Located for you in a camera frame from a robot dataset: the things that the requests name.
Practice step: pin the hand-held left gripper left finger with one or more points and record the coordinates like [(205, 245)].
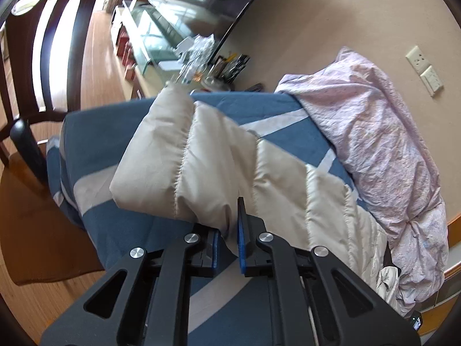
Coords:
[(215, 253)]

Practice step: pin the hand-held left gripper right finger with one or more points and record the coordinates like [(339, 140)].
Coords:
[(242, 238)]

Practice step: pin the beige puffer jacket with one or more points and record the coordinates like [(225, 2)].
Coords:
[(216, 158)]

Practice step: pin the blue white striped bed sheet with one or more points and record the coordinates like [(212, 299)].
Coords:
[(101, 144)]

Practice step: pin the pink crumpled quilt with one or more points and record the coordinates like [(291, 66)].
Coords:
[(378, 144)]

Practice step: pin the black pen holder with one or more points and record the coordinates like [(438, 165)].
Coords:
[(230, 67)]

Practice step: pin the brown floor rug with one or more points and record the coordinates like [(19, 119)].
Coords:
[(39, 230)]

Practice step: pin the clear plastic clutter on stand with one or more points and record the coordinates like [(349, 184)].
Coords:
[(198, 56)]

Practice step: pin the glass television stand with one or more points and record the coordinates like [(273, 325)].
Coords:
[(155, 39)]

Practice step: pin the red boxes under stand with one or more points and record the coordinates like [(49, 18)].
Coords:
[(125, 52)]

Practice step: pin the black flat television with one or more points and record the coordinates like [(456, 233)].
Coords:
[(216, 3)]

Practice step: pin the dark wooden chair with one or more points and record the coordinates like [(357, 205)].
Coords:
[(21, 79)]

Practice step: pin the wooden bed frame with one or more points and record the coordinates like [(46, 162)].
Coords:
[(454, 272)]

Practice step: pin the beige wall switch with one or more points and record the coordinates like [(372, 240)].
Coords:
[(432, 80)]

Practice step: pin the beige wall socket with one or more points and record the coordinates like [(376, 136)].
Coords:
[(418, 59)]

